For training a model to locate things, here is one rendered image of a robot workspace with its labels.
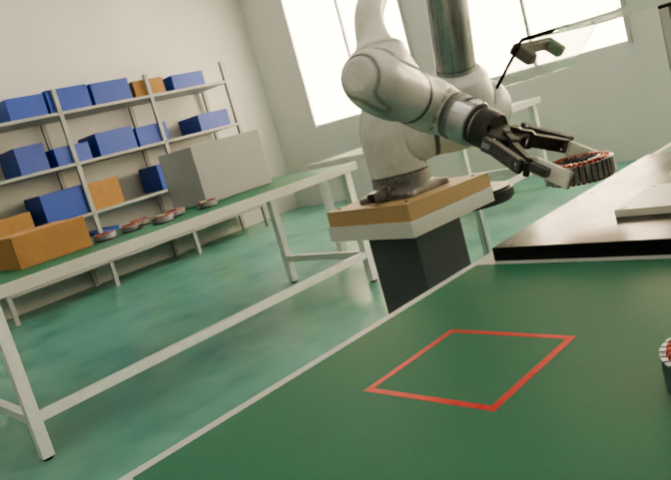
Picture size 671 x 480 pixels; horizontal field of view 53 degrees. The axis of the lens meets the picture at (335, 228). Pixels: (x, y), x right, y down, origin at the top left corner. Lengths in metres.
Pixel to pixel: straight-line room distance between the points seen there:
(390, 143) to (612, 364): 1.14
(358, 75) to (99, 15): 7.09
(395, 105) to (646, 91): 5.12
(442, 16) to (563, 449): 1.27
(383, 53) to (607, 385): 0.71
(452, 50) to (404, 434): 1.22
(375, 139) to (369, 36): 0.53
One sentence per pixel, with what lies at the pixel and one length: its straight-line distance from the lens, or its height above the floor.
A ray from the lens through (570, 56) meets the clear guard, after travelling 1.18.
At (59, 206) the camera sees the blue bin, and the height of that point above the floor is 0.92.
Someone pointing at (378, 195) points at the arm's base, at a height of 0.81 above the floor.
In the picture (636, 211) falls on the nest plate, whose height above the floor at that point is 0.78.
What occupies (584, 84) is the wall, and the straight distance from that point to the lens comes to 6.39.
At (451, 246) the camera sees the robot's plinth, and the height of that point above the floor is 0.62.
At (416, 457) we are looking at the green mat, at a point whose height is 0.75.
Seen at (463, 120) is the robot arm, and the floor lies 0.96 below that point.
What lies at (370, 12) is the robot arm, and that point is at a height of 1.19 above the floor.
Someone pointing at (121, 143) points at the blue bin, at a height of 1.36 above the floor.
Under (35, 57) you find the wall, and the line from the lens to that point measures 7.71.
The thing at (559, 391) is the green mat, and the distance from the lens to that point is 0.63.
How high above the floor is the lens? 1.03
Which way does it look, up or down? 9 degrees down
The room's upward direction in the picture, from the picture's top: 16 degrees counter-clockwise
